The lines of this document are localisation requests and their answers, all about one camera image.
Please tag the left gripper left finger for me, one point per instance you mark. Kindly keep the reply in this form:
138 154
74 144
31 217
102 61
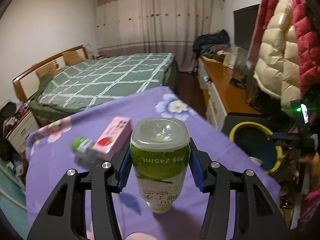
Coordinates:
63 214

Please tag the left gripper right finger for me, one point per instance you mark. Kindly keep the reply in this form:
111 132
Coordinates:
256 213

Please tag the green toothpick jar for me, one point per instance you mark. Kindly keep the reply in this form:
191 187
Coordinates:
82 148

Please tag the pink strawberry milk carton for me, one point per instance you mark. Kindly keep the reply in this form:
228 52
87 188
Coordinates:
113 138

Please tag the green coconut water bottle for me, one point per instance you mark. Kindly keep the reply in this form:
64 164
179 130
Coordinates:
160 151

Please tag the yellow rimmed trash bin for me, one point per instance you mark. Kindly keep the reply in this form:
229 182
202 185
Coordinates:
253 139

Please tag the white bedside nightstand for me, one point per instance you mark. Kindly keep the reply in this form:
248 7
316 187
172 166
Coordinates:
18 136

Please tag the dark clothes on nightstand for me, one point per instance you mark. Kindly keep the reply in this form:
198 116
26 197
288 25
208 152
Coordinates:
11 114

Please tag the green plaid bed quilt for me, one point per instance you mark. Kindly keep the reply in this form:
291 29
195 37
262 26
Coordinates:
94 82

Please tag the wooden desk cabinet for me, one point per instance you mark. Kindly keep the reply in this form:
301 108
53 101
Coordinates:
225 103

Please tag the wooden bed headboard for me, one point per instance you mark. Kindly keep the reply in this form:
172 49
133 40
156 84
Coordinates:
26 84

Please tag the cream puffer jacket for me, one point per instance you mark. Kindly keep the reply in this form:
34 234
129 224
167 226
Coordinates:
277 69

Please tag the left brown pillow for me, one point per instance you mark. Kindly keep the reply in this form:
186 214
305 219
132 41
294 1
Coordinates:
48 69

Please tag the brown pillow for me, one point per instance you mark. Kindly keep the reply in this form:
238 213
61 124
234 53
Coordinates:
72 57
48 69

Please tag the right brown pillow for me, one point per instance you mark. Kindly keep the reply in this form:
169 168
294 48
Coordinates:
72 57

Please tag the clothes pile on desk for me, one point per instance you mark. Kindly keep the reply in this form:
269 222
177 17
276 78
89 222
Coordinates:
217 40

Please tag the black television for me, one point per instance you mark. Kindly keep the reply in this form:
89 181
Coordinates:
244 25

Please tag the red quilted jacket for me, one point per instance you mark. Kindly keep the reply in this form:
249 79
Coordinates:
307 41

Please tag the pink striped curtain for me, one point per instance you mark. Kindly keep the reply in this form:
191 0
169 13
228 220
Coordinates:
126 27

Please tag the green picture frame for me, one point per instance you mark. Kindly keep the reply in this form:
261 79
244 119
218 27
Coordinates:
229 60

